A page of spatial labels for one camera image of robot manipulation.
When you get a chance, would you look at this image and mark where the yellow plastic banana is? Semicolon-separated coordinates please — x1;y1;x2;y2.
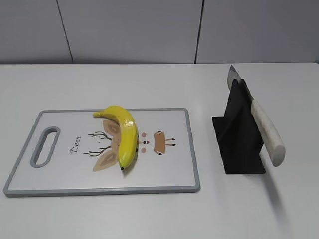
93;106;138;170

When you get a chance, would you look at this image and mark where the white-handled kitchen knife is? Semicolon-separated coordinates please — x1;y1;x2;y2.
227;65;286;167

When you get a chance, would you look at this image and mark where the black knife stand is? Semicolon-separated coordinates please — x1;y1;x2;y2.
212;80;265;174

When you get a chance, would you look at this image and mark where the white grey-rimmed cutting board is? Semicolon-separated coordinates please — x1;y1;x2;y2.
3;108;200;197

